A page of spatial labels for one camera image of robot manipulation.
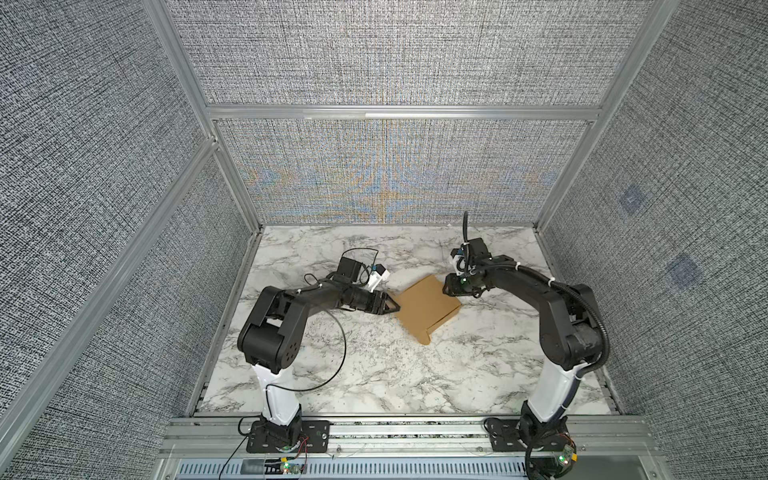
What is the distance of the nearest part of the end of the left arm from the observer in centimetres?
83

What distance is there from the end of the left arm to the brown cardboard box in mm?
82

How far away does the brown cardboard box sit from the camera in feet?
2.95
